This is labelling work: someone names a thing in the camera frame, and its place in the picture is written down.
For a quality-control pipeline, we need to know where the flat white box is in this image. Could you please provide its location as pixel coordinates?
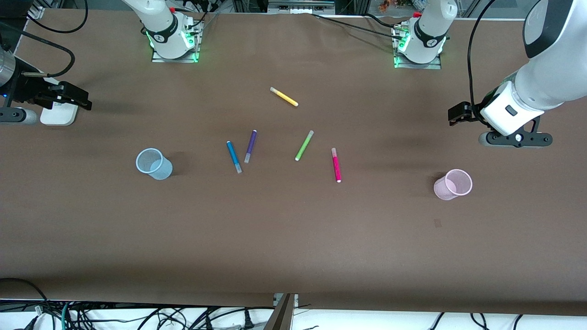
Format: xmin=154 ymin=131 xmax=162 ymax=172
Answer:
xmin=40 ymin=78 xmax=79 ymax=127

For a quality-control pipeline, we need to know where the wooden table post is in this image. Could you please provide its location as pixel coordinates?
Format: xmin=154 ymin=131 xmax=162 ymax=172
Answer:
xmin=265 ymin=293 xmax=299 ymax=330

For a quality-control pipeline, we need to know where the translucent blue plastic cup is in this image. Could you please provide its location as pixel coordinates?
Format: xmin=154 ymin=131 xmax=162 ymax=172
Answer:
xmin=135 ymin=148 xmax=174 ymax=181

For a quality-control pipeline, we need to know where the black cable with plug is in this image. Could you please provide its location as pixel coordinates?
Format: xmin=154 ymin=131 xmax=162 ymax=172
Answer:
xmin=202 ymin=308 xmax=256 ymax=330

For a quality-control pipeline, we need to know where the pink marker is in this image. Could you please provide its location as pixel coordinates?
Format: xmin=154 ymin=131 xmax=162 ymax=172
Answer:
xmin=331 ymin=147 xmax=342 ymax=183

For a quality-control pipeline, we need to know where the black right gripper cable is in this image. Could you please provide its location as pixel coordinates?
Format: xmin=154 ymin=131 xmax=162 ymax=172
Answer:
xmin=0 ymin=21 xmax=77 ymax=78

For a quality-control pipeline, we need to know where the yellow marker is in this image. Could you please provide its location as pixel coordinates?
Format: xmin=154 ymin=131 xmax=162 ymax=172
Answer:
xmin=270 ymin=87 xmax=299 ymax=107

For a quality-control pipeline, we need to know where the green marker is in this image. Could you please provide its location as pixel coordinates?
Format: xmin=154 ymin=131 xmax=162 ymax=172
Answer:
xmin=294 ymin=130 xmax=315 ymax=162

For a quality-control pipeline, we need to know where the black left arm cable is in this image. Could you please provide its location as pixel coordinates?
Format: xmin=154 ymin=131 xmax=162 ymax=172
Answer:
xmin=467 ymin=0 xmax=498 ymax=113

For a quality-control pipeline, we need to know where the brown table cover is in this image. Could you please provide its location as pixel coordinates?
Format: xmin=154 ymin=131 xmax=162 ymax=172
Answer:
xmin=0 ymin=8 xmax=587 ymax=317

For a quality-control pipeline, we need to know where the black cable across table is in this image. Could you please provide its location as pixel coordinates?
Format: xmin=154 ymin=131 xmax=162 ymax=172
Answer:
xmin=311 ymin=13 xmax=406 ymax=41

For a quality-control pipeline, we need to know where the blue marker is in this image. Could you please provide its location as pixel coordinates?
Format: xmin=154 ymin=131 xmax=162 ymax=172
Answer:
xmin=226 ymin=141 xmax=243 ymax=174

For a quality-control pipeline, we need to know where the translucent pink plastic cup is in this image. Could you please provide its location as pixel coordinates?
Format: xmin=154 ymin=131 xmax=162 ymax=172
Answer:
xmin=433 ymin=169 xmax=473 ymax=201

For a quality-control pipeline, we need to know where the purple marker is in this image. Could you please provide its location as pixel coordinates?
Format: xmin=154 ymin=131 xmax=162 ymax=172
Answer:
xmin=244 ymin=130 xmax=258 ymax=164

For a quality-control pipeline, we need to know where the black looped cable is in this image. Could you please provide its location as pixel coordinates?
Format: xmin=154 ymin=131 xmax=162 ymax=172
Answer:
xmin=27 ymin=0 xmax=89 ymax=34

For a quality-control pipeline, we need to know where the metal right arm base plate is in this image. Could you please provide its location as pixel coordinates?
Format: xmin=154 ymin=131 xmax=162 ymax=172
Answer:
xmin=151 ymin=18 xmax=203 ymax=64

